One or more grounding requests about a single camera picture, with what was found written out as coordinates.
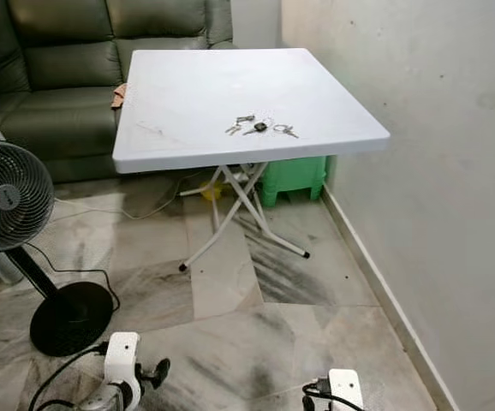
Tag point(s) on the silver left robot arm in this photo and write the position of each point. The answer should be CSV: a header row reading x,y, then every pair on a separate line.
x,y
115,399

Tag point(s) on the silver metal canister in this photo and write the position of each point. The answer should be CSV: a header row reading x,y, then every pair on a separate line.
x,y
9,267

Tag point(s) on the small yellow object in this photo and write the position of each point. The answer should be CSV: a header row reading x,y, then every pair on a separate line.
x,y
211,191

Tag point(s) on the green plastic stool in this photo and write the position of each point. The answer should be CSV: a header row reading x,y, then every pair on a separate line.
x,y
295,176

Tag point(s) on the key bunch with black fob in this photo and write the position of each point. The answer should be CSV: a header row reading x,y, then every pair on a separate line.
x,y
257,128

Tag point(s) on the orange crumpled cloth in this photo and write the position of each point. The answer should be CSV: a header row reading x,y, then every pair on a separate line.
x,y
119,96

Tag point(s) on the white folding table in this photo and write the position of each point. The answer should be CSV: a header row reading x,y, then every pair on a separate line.
x,y
213,94

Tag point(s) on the dark green leather sofa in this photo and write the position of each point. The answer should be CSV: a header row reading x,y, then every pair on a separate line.
x,y
68,64

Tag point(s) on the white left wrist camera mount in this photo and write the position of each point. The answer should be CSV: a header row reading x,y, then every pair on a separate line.
x,y
122,356

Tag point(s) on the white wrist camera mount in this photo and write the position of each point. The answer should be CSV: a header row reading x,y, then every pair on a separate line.
x,y
122,356
346,388

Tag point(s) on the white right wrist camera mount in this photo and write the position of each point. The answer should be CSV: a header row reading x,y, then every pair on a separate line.
x,y
346,388

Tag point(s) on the grey pedestal fan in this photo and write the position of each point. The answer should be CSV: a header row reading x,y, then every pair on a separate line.
x,y
8,197

